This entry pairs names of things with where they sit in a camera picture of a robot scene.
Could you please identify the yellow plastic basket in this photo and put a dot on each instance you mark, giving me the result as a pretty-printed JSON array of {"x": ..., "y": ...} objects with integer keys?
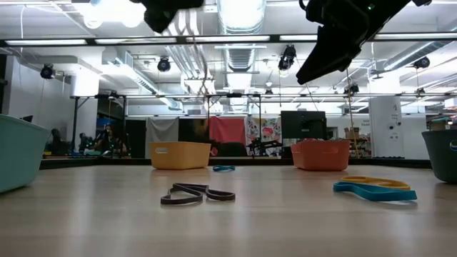
[{"x": 180, "y": 157}]

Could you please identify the orange plastic basket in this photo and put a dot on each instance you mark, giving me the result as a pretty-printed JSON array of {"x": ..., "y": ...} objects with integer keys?
[{"x": 320, "y": 157}]

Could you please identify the seated person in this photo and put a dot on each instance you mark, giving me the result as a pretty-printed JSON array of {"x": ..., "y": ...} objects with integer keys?
[{"x": 110, "y": 141}]

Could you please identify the black background robot arm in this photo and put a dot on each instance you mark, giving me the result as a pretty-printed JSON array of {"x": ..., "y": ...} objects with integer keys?
[{"x": 266, "y": 143}]

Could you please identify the cardboard box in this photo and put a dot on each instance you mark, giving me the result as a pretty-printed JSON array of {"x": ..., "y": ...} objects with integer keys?
[{"x": 352, "y": 133}]

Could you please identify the red cloth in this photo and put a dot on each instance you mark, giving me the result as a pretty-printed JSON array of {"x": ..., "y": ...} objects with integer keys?
[{"x": 226, "y": 130}]

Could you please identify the floral patterned cloth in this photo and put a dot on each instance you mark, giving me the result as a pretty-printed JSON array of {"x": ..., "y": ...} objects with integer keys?
[{"x": 266, "y": 130}]

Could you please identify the black hanging ceiling camera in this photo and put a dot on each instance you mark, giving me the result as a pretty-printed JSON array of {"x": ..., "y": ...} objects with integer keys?
[
  {"x": 351, "y": 88},
  {"x": 47, "y": 71},
  {"x": 422, "y": 62},
  {"x": 287, "y": 57},
  {"x": 164, "y": 65}
]

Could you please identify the light green plastic basket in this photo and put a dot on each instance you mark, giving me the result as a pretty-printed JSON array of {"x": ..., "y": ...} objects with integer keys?
[{"x": 19, "y": 153}]

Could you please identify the grey cloth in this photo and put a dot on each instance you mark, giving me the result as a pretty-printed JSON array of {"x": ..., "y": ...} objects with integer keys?
[{"x": 160, "y": 132}]

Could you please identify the black aluminium table frame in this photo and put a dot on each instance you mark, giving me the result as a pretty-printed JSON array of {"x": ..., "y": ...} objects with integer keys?
[{"x": 250, "y": 162}]

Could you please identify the white pillar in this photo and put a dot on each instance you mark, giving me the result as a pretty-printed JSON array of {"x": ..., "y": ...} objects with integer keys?
[{"x": 387, "y": 121}]

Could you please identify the dark teal plastic basket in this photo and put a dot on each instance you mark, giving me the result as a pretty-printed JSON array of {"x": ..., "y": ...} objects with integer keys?
[{"x": 442, "y": 160}]

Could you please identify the silver round air duct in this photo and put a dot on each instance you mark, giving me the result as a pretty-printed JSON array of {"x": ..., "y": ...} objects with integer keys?
[{"x": 241, "y": 21}]

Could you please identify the black monitor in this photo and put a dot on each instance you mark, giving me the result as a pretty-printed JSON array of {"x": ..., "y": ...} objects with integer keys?
[{"x": 303, "y": 125}]

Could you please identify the yellow rubber band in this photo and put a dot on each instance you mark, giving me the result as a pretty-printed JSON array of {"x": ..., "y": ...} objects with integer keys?
[{"x": 392, "y": 185}]

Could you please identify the dark grey rubber band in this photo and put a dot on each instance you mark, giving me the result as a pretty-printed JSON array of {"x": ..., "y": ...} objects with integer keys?
[{"x": 189, "y": 185}]

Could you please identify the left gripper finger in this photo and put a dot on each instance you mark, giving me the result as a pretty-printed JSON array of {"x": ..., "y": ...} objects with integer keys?
[{"x": 159, "y": 19}]

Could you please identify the black rig light bar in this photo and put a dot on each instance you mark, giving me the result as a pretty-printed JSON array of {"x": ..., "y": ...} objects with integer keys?
[{"x": 180, "y": 39}]

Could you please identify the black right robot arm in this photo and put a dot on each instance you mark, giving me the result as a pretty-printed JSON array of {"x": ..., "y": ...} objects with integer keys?
[{"x": 423, "y": 2}]

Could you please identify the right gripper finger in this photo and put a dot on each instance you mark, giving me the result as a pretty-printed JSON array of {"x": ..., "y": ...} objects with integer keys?
[{"x": 332, "y": 53}]

